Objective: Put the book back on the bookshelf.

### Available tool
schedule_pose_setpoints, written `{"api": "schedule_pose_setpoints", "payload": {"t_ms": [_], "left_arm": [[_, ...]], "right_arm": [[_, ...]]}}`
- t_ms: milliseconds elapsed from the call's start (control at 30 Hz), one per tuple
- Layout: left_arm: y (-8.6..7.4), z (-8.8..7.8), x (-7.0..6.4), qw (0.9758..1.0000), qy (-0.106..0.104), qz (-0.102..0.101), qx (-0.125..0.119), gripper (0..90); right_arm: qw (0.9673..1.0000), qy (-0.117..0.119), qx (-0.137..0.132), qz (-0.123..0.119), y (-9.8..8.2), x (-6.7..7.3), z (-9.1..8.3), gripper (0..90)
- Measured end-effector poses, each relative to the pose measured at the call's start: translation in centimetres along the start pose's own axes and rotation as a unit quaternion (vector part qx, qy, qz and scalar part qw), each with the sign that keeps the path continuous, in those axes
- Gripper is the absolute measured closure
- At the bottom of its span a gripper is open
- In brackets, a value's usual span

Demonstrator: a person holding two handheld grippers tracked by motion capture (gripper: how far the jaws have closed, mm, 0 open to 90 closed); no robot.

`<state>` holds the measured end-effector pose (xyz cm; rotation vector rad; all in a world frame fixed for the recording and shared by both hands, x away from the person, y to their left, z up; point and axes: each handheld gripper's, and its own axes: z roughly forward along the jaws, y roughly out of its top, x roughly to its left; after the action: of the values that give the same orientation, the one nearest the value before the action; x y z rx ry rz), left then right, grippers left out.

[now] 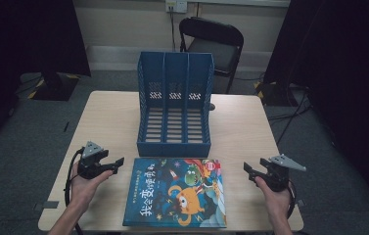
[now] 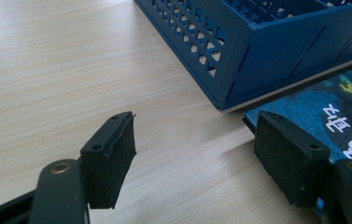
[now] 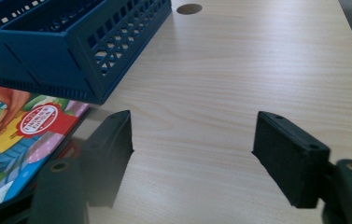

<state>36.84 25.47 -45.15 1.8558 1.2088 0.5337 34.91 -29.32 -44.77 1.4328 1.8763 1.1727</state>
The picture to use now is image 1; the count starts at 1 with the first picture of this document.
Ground black wall socket cable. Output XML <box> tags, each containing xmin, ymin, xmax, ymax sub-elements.
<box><xmin>168</xmin><ymin>6</ymin><xmax>177</xmax><ymax>52</ymax></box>

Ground black floor cables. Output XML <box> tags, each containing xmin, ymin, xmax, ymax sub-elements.
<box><xmin>265</xmin><ymin>87</ymin><xmax>314</xmax><ymax>147</ymax></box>

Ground black stand base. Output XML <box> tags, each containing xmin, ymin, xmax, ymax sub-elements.
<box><xmin>26</xmin><ymin>71</ymin><xmax>81</xmax><ymax>102</ymax></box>
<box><xmin>253</xmin><ymin>79</ymin><xmax>307</xmax><ymax>108</ymax></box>

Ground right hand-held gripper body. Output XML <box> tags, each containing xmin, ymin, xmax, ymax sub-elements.
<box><xmin>259</xmin><ymin>154</ymin><xmax>307</xmax><ymax>193</ymax></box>

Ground left hand-held gripper cable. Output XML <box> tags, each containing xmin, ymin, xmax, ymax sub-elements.
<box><xmin>63</xmin><ymin>147</ymin><xmax>86</xmax><ymax>235</ymax></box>

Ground hand-held gripper cable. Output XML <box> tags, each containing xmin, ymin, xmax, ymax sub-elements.
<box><xmin>285</xmin><ymin>180</ymin><xmax>299</xmax><ymax>220</ymax></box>
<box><xmin>63</xmin><ymin>147</ymin><xmax>86</xmax><ymax>235</ymax></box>

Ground white wall socket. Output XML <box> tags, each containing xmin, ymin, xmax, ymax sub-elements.
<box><xmin>164</xmin><ymin>0</ymin><xmax>189</xmax><ymax>15</ymax></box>

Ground right hand-held gripper cable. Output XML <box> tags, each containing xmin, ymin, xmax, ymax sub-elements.
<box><xmin>285</xmin><ymin>180</ymin><xmax>299</xmax><ymax>220</ymax></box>

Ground person's right hand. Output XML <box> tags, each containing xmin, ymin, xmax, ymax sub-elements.
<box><xmin>254</xmin><ymin>176</ymin><xmax>294</xmax><ymax>224</ymax></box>

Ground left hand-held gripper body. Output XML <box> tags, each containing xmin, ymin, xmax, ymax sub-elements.
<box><xmin>77</xmin><ymin>140</ymin><xmax>109</xmax><ymax>180</ymax></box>

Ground person's left hand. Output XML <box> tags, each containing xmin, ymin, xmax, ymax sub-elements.
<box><xmin>69</xmin><ymin>162</ymin><xmax>115</xmax><ymax>211</ymax></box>

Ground black curtain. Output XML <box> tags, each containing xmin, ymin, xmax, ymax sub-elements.
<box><xmin>262</xmin><ymin>0</ymin><xmax>369</xmax><ymax>212</ymax></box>
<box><xmin>0</xmin><ymin>0</ymin><xmax>92</xmax><ymax>155</ymax></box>

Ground blue plastic file rack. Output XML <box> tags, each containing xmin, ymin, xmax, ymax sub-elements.
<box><xmin>136</xmin><ymin>51</ymin><xmax>215</xmax><ymax>159</ymax></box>

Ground black folding chair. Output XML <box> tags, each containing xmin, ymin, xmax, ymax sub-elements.
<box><xmin>178</xmin><ymin>16</ymin><xmax>246</xmax><ymax>95</ymax></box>

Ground blue monster picture book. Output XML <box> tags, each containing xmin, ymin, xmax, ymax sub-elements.
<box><xmin>121</xmin><ymin>157</ymin><xmax>228</xmax><ymax>229</ymax></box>

